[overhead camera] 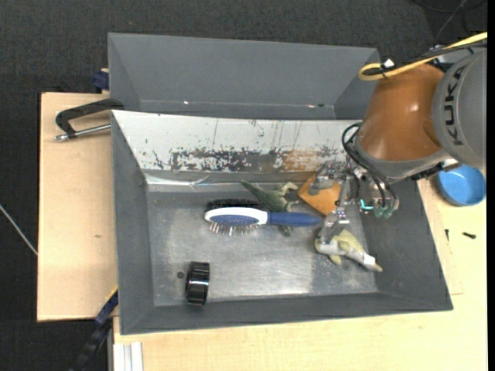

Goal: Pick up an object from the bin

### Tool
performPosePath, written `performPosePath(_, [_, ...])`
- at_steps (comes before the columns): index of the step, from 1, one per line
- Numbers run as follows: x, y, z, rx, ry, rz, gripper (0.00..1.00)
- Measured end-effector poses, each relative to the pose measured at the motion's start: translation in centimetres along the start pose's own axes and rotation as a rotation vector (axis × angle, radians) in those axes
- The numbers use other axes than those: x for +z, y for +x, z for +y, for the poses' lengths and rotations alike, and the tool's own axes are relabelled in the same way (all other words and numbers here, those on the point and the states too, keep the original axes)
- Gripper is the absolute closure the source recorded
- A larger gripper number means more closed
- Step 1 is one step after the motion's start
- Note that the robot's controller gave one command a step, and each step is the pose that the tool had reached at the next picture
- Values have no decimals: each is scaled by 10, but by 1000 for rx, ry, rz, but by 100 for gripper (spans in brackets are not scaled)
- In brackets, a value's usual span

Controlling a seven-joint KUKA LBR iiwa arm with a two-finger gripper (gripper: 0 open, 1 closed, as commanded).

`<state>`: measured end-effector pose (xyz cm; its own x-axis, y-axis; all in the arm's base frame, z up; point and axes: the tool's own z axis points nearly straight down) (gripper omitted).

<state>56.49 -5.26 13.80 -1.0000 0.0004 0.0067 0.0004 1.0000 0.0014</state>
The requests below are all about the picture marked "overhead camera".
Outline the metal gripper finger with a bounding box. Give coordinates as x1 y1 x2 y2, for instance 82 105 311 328
309 162 343 194
316 209 352 247

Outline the pale green toy animal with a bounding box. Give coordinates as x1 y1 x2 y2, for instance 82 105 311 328
314 229 384 274

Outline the orange-brown flat block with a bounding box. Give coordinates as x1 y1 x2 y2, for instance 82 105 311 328
297 173 343 217

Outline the green toy dinosaur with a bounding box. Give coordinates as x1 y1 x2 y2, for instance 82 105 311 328
239 179 301 238

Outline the blue bowl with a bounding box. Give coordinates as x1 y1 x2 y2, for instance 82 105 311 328
436 164 487 208

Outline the blue and white hairbrush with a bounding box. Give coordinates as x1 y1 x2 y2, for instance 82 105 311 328
203 197 323 238

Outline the grey metal bin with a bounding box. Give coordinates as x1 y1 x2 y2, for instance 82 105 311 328
107 32 454 335

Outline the black ring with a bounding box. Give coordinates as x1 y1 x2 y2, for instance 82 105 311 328
184 260 211 308

